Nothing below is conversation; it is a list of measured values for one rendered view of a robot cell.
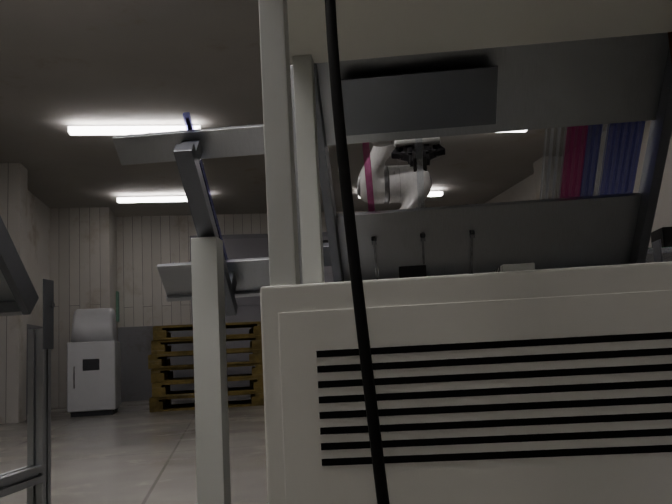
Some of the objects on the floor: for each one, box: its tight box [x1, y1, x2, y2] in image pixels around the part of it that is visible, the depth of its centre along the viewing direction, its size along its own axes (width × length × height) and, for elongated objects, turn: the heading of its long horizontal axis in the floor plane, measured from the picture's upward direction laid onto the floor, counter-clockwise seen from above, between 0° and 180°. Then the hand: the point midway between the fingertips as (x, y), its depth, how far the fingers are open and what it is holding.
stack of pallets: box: [148, 321, 264, 412], centre depth 876 cm, size 135×97×96 cm
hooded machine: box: [67, 308, 121, 417], centre depth 840 cm, size 70×56×121 cm
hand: (419, 161), depth 155 cm, fingers closed, pressing on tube
